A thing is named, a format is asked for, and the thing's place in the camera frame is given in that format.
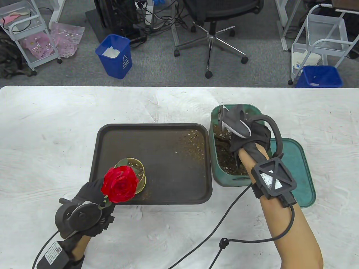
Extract person's right forearm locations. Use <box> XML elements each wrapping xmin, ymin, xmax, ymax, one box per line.
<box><xmin>238</xmin><ymin>148</ymin><xmax>323</xmax><ymax>269</ymax></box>

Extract bundle of floor cables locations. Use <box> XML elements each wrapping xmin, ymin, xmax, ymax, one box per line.
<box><xmin>134</xmin><ymin>0</ymin><xmax>192</xmax><ymax>37</ymax></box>

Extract plain blue bin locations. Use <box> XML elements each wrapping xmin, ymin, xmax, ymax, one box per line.
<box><xmin>295</xmin><ymin>65</ymin><xmax>344</xmax><ymax>88</ymax></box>

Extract black backpack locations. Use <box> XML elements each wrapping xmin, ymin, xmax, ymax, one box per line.
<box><xmin>0</xmin><ymin>30</ymin><xmax>37</xmax><ymax>79</ymax></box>

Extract pink plastic bag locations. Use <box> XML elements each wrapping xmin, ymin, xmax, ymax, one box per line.
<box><xmin>22</xmin><ymin>31</ymin><xmax>54</xmax><ymax>59</ymax></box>
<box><xmin>50</xmin><ymin>22</ymin><xmax>86</xmax><ymax>59</ymax></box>

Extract brown potting mix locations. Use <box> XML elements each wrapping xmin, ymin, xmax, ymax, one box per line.
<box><xmin>213</xmin><ymin>123</ymin><xmax>250</xmax><ymax>176</ymax></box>

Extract dark brown plastic tray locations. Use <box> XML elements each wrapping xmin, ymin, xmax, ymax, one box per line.
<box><xmin>89</xmin><ymin>124</ymin><xmax>213</xmax><ymax>206</ymax></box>

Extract black left wrist camera module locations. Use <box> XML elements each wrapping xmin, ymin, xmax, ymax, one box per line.
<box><xmin>36</xmin><ymin>240</ymin><xmax>69</xmax><ymax>269</ymax></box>

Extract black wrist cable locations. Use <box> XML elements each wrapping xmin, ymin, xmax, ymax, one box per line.
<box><xmin>31</xmin><ymin>230</ymin><xmax>61</xmax><ymax>269</ymax></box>
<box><xmin>168</xmin><ymin>115</ymin><xmax>295</xmax><ymax>269</ymax></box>

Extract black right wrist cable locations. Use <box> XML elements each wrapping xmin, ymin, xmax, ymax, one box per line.
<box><xmin>168</xmin><ymin>115</ymin><xmax>295</xmax><ymax>269</ymax></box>

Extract white desk leg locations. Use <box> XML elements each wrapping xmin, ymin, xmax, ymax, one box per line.
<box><xmin>276</xmin><ymin>0</ymin><xmax>295</xmax><ymax>52</ymax></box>

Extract blue bin with white symbol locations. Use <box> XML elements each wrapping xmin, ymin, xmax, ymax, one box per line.
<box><xmin>95</xmin><ymin>34</ymin><xmax>133</xmax><ymax>80</ymax></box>

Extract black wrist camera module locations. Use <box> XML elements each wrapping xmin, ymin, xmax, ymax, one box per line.
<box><xmin>36</xmin><ymin>240</ymin><xmax>69</xmax><ymax>269</ymax></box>
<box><xmin>250</xmin><ymin>157</ymin><xmax>298</xmax><ymax>208</ymax></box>

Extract scattered potting mix crumbs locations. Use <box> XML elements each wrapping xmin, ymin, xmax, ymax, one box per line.
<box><xmin>175</xmin><ymin>130</ymin><xmax>207</xmax><ymax>163</ymax></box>

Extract person's left hand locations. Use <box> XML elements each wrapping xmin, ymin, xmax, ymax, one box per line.
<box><xmin>59</xmin><ymin>179</ymin><xmax>116</xmax><ymax>237</ymax></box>

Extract white metal trolley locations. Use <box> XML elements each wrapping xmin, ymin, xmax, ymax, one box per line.
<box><xmin>288</xmin><ymin>4</ymin><xmax>359</xmax><ymax>85</ymax></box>
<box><xmin>0</xmin><ymin>0</ymin><xmax>63</xmax><ymax>71</ymax></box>

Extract black office chair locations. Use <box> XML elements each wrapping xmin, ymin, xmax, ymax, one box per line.
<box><xmin>173</xmin><ymin>0</ymin><xmax>264</xmax><ymax>79</ymax></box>

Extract yellow ribbed flower pot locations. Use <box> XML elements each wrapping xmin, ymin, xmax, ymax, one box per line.
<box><xmin>115</xmin><ymin>158</ymin><xmax>147</xmax><ymax>194</ymax></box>

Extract person's left forearm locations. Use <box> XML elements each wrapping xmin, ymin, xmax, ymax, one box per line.
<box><xmin>72</xmin><ymin>235</ymin><xmax>91</xmax><ymax>259</ymax></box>

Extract person's right hand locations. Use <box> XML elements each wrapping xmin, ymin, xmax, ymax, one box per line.
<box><xmin>229</xmin><ymin>104</ymin><xmax>272</xmax><ymax>168</ymax></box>

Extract green plastic storage bin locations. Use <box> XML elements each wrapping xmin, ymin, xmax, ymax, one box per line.
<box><xmin>209</xmin><ymin>104</ymin><xmax>274</xmax><ymax>187</ymax></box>

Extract green plastic bin lid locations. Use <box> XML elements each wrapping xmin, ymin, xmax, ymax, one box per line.
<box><xmin>271</xmin><ymin>137</ymin><xmax>317</xmax><ymax>209</ymax></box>

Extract black right wrist camera module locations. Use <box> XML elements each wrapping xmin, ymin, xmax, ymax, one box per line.
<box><xmin>250</xmin><ymin>157</ymin><xmax>298</xmax><ymax>208</ymax></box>

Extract red artificial rose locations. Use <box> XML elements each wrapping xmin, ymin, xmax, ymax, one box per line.
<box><xmin>98</xmin><ymin>165</ymin><xmax>140</xmax><ymax>209</ymax></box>

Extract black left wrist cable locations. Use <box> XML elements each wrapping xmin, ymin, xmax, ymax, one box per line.
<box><xmin>31</xmin><ymin>230</ymin><xmax>61</xmax><ymax>269</ymax></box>

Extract black computer tower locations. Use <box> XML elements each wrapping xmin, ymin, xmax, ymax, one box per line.
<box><xmin>93</xmin><ymin>0</ymin><xmax>140</xmax><ymax>29</ymax></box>

